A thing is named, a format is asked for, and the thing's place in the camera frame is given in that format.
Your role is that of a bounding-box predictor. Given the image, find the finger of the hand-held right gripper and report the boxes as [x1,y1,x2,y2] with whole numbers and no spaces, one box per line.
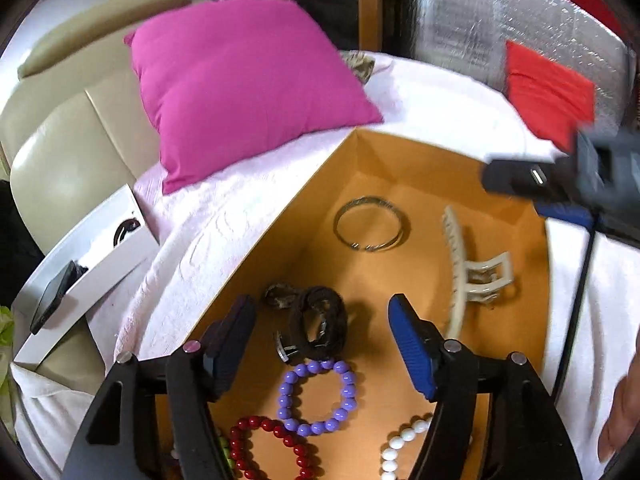
[482,159,576,198]
[534,199,598,228]

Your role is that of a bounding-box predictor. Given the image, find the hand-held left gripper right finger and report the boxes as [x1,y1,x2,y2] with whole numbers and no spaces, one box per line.
[387,293,583,480]

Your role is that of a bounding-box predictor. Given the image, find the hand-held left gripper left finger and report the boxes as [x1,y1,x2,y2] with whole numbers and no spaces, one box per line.
[60,295,258,480]

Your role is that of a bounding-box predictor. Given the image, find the purple bead bracelet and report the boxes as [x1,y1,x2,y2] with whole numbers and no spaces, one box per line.
[276,359,358,437]

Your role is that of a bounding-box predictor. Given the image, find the red bead bracelet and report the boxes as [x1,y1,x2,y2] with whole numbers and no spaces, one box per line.
[229,415,313,480]

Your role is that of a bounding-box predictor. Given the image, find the white bead bracelet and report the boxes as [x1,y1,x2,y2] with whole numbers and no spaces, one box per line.
[380,412,436,480]

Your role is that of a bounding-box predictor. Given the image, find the orange cardboard box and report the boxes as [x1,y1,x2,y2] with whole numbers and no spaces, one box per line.
[152,127,551,480]

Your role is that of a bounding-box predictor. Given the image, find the silver metal bangle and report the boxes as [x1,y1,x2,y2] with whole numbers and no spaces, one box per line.
[333,196,412,252]

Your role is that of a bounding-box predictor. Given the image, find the person's right hand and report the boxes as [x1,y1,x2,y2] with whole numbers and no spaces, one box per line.
[597,374,640,466]

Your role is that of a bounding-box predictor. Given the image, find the small black hair clip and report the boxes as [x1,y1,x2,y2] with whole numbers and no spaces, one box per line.
[273,329,303,363]

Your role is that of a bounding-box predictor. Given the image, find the cream hair claw clip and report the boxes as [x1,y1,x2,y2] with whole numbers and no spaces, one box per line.
[440,205,515,343]

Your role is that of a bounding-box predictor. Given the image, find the white embossed bedspread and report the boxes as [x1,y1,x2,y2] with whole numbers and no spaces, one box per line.
[10,50,640,480]

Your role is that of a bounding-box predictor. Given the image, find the white flat box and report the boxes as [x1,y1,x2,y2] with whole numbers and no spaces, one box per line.
[11,184,161,373]

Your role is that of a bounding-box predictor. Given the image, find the silver foil insulation mat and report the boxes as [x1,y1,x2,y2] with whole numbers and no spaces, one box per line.
[410,0,636,126]

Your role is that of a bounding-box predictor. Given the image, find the black smartphone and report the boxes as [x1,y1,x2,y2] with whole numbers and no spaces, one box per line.
[29,260,83,336]

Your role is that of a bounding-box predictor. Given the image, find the patterned crumpled cloth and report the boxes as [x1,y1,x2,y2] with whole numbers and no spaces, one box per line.
[342,50,377,86]

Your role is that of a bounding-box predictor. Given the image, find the wooden glass door cabinet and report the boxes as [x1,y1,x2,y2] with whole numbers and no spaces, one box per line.
[257,0,418,58]

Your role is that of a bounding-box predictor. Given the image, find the green plastic bag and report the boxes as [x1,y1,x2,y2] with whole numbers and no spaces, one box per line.
[0,305,15,411]

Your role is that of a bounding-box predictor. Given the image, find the dark cloth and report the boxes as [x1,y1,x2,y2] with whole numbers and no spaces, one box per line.
[0,180,48,311]

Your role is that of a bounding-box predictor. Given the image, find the beige leather sofa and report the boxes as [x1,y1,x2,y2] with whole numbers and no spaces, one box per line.
[0,0,193,396]

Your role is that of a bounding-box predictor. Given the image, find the pink pillow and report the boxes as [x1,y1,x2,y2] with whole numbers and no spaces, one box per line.
[124,0,385,196]

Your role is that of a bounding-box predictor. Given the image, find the patterned hair tie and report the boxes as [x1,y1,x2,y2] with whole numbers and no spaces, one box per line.
[263,284,301,311]

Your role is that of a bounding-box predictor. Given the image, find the black hair tie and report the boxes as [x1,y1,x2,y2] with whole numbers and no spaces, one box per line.
[290,286,349,356]

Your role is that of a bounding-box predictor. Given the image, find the black cable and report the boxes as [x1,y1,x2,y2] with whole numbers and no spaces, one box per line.
[550,212,601,403]

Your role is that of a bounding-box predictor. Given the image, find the green bead bracelet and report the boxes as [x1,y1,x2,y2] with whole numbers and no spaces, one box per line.
[217,427,238,473]

